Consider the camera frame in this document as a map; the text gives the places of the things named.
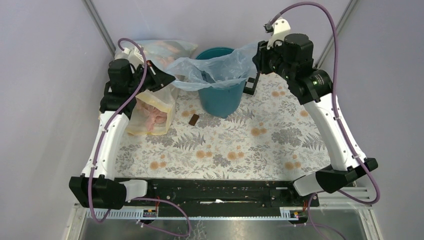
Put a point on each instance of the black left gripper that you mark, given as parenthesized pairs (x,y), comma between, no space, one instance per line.
(160,78)

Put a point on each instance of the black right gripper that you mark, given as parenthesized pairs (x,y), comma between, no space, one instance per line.
(260,59)

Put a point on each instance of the floral patterned table mat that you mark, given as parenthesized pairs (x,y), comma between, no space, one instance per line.
(269,137)

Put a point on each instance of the black framed checkerboard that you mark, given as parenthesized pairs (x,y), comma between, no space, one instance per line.
(251,85)

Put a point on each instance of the small brown cube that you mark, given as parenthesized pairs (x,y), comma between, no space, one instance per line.
(194,119)

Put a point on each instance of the teal plastic trash bin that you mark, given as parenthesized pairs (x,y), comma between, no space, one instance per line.
(220,102)

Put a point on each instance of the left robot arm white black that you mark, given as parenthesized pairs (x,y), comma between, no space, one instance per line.
(96,186)

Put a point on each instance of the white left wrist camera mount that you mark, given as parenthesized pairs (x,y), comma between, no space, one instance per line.
(133,56)

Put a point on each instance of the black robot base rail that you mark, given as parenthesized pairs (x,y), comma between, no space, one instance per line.
(228,198)

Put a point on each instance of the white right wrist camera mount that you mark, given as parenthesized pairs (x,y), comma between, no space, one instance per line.
(279,29)

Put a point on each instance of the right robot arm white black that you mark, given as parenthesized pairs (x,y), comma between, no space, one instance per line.
(313,89)

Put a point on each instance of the large clear bag of trash bags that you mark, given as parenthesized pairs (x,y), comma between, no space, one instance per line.
(155,106)

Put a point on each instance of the light blue plastic trash bag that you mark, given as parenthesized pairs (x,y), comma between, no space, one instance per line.
(218,72)

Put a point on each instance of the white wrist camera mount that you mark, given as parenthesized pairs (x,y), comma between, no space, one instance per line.
(279,29)
(133,56)

